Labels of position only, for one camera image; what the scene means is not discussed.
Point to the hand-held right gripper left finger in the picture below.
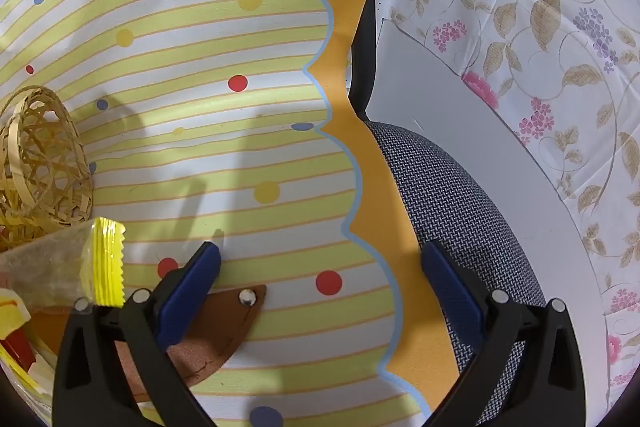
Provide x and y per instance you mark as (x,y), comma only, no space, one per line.
(192,292)

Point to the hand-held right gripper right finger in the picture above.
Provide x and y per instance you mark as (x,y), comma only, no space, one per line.
(450,287)

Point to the clear yellow-edged snack packet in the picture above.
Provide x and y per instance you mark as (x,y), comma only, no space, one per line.
(50,267)

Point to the brown leather piece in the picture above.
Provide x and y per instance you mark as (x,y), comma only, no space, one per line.
(220,327)

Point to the grey fabric chair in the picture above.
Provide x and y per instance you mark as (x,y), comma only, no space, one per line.
(435,187)

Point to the yellow wrapper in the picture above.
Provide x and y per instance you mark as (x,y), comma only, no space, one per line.
(10,307)

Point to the red paper envelope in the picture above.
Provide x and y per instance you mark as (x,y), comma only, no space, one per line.
(15,348)

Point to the woven bamboo basket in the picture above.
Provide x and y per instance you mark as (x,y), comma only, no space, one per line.
(45,157)

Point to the yellow striped dotted cloth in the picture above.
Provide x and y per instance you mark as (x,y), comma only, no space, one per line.
(200,57)

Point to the floral wall sheet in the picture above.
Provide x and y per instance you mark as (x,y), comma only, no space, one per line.
(550,57)

